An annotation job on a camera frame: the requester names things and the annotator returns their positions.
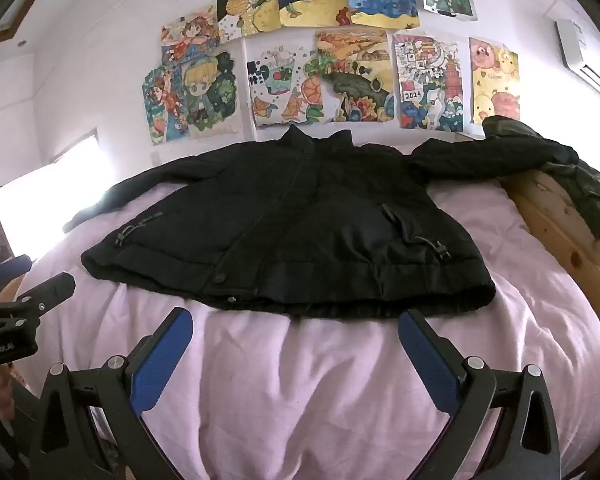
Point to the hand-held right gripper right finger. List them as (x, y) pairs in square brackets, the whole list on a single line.
[(427, 360)]

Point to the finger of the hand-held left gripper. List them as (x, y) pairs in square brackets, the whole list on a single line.
[(50, 292)]

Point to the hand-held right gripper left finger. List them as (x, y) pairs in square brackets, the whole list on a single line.
[(162, 355)]

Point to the black padded jacket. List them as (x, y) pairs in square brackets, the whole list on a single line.
[(300, 220)]

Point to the bright window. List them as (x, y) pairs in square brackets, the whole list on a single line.
[(45, 195)]

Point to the pink blanket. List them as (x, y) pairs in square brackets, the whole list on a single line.
[(290, 385)]

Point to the swimming child drawing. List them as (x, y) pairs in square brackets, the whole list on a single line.
[(165, 105)]

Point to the dark green garment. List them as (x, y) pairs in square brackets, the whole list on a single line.
[(590, 185)]

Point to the blonde character drawing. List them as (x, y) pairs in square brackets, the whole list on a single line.
[(210, 92)]

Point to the red tower collage drawing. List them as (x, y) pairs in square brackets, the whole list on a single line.
[(430, 80)]

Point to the pink and yellow chicks drawing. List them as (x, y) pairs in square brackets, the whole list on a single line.
[(495, 82)]

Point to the landscape drawing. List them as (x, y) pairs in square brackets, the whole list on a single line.
[(355, 75)]

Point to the turtles drawing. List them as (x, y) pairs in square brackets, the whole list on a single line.
[(285, 85)]

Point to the orange-haired girl drawing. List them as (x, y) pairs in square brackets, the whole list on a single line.
[(192, 32)]

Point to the white air conditioner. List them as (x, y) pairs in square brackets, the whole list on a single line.
[(585, 55)]

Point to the yellow moon drawing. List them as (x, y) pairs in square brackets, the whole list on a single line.
[(247, 7)]

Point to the wooden bed frame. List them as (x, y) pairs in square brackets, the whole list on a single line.
[(545, 210)]

